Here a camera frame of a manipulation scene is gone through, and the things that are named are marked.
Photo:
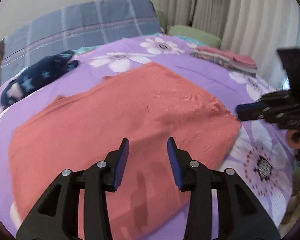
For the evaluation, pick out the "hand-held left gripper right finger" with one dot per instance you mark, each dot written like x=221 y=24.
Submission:
x=175 y=163

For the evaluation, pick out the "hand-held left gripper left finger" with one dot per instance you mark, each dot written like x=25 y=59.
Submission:
x=121 y=165

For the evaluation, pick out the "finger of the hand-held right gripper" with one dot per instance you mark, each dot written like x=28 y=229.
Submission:
x=296 y=67
x=250 y=111

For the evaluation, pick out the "pink knit sweater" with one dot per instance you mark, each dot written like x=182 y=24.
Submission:
x=130 y=115

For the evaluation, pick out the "stack of folded clothes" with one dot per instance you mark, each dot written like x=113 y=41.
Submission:
x=227 y=58

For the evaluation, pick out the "purple floral bedsheet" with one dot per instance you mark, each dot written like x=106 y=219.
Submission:
x=255 y=160

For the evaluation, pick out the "beige pleated curtain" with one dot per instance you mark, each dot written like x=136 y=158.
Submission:
x=240 y=12

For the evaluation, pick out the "green pillow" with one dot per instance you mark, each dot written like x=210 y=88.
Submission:
x=195 y=35

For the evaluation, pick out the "navy star print blanket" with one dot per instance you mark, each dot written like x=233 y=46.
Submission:
x=32 y=80

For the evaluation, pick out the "blue plaid pillow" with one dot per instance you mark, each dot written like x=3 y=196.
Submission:
x=85 y=27

